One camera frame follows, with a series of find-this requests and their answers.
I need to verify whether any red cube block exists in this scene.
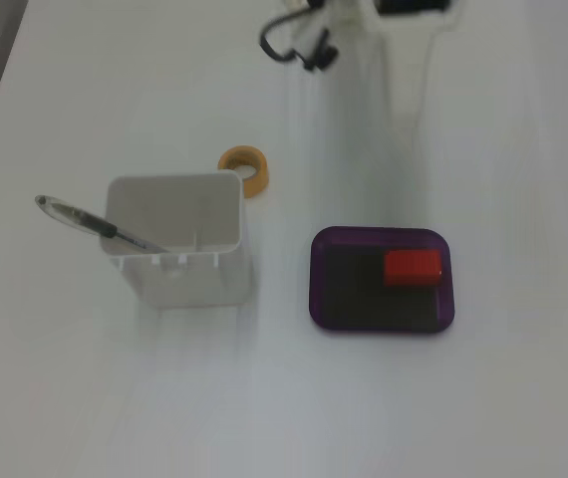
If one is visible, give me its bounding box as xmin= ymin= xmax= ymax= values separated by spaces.
xmin=382 ymin=250 xmax=443 ymax=288

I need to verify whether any yellow masking tape roll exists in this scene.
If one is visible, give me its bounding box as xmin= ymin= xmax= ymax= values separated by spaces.
xmin=217 ymin=144 xmax=270 ymax=199

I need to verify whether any purple metal tray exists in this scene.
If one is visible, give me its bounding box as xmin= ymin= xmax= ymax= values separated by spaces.
xmin=308 ymin=226 xmax=460 ymax=336

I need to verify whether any white plastic pen holder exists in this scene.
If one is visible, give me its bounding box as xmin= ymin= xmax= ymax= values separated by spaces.
xmin=104 ymin=170 xmax=254 ymax=308

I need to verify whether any black ballpoint pen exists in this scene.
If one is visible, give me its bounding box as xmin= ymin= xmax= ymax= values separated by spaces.
xmin=34 ymin=194 xmax=170 ymax=254

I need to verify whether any black servo motor block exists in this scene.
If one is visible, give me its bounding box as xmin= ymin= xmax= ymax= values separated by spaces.
xmin=376 ymin=0 xmax=457 ymax=15

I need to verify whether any black cable clip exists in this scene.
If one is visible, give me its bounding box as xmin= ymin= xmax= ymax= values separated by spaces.
xmin=302 ymin=28 xmax=340 ymax=74

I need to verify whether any black cable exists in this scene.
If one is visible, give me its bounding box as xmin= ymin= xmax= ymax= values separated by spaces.
xmin=257 ymin=7 xmax=315 ymax=64

